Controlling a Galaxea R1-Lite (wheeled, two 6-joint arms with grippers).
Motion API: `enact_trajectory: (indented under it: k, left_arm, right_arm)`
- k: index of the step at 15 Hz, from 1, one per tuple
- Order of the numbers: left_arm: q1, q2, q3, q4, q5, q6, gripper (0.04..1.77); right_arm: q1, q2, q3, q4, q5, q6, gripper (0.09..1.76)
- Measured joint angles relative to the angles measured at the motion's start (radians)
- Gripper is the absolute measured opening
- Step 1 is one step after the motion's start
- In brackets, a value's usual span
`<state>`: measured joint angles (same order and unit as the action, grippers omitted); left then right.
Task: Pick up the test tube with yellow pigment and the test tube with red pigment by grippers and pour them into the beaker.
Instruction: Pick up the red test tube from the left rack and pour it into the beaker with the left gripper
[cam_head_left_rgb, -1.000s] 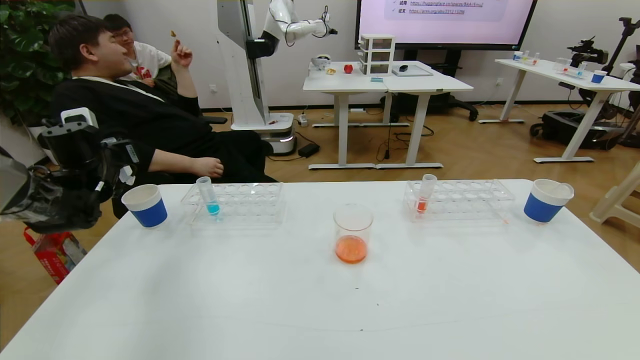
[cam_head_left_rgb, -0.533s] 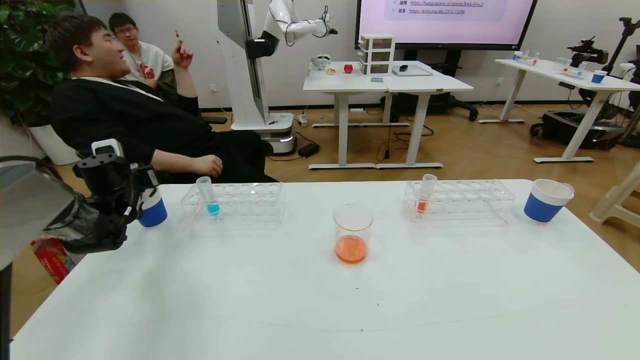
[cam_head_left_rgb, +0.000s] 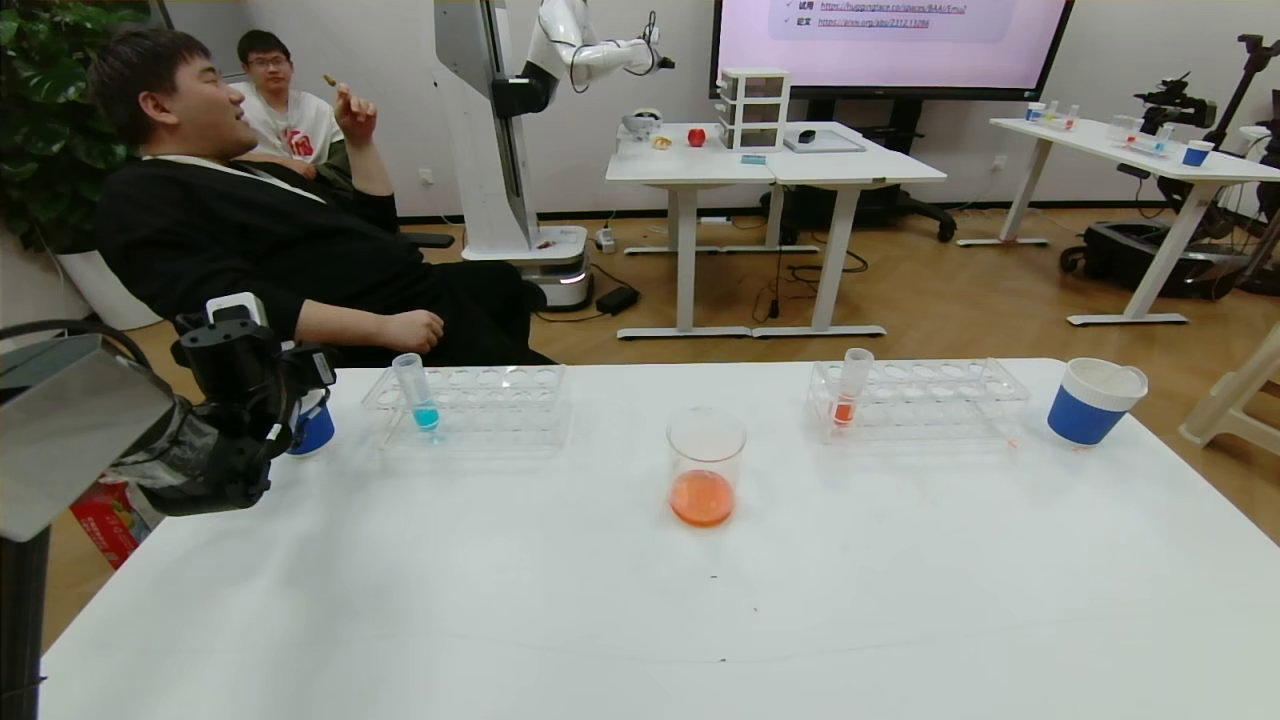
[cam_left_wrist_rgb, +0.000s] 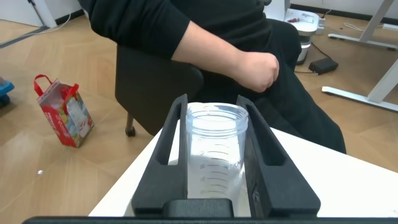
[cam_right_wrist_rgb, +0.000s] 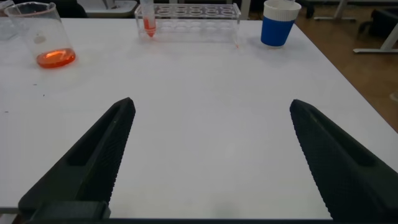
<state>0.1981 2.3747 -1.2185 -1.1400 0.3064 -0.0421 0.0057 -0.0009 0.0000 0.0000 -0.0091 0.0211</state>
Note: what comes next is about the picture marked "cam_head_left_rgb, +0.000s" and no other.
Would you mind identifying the blue pigment test tube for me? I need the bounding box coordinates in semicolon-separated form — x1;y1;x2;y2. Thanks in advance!
392;352;443;433

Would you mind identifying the white standing desk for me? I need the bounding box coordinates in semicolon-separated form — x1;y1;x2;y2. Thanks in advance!
605;123;791;341
765;123;948;339

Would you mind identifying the white wheeled robot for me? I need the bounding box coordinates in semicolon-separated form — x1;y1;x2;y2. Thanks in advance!
433;0;676;311

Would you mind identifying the white drawer organizer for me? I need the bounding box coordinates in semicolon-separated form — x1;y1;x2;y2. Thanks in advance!
717;68;793;153

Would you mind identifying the grey flat tablet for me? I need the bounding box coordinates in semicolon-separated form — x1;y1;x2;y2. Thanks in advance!
783;128;867;154

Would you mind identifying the black display stand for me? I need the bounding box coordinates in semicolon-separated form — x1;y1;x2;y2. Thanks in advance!
765;97;956;246

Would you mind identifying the person in black sweater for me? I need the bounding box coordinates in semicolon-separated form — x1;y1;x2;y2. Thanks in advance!
88;27;556;366

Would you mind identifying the person in white shirt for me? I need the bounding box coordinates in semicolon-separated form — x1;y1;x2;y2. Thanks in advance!
237;30;346;166

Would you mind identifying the long white desk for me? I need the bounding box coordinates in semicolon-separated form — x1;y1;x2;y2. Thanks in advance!
957;117;1280;327

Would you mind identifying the white plant pot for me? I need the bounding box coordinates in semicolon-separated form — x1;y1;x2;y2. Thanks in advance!
55;250;161;331

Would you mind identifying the red shopping bag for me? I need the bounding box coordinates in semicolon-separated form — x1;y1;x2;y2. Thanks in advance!
70;480;166;569

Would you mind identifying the green leafy plant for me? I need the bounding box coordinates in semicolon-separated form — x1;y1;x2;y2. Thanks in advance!
0;0;141;251

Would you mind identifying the black tripod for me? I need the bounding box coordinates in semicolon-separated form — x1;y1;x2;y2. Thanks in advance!
1215;35;1280;191

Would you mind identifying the large wall display screen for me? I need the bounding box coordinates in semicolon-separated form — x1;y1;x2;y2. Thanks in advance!
710;0;1076;101

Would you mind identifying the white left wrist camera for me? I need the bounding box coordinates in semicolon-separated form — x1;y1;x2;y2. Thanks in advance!
205;292;269;329

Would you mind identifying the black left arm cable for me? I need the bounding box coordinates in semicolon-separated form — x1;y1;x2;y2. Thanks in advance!
0;320;151;371

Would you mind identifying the black camera rig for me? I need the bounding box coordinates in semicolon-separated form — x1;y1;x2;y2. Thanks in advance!
1135;72;1219;131

